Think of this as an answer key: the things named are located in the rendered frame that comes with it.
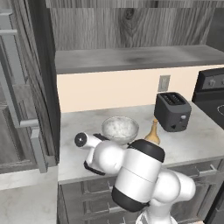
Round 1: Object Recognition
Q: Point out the grey tall cabinet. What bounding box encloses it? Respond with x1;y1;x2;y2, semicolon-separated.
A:
0;0;49;175

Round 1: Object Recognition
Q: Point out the grey drawer front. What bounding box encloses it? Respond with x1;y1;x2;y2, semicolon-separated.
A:
82;195;127;217
162;158;224;188
59;177;118;203

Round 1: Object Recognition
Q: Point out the dark grey toaster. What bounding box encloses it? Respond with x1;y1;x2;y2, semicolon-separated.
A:
153;91;193;133

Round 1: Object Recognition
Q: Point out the grey drawer handle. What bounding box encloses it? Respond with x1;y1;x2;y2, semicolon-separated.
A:
81;180;116;194
83;201;126;214
185;164;219;179

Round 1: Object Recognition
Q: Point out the grey wood wall cabinet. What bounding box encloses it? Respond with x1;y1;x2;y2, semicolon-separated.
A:
45;0;224;75

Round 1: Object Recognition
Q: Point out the black stove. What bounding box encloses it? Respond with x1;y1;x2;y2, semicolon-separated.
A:
191;66;224;131

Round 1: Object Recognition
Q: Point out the grey wood cabinet door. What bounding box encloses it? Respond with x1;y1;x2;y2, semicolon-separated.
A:
10;0;61;165

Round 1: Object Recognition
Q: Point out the grey wall outlet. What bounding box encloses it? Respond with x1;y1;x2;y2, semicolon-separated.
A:
157;74;172;94

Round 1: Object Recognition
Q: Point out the speckled grey mixing bowl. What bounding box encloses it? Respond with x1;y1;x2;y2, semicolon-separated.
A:
101;115;140;146

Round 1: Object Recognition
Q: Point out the short grey bar handle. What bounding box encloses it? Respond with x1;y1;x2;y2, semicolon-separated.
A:
30;128;48;175

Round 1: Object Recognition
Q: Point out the long grey bar handle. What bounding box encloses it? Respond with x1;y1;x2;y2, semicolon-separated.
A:
0;28;40;130

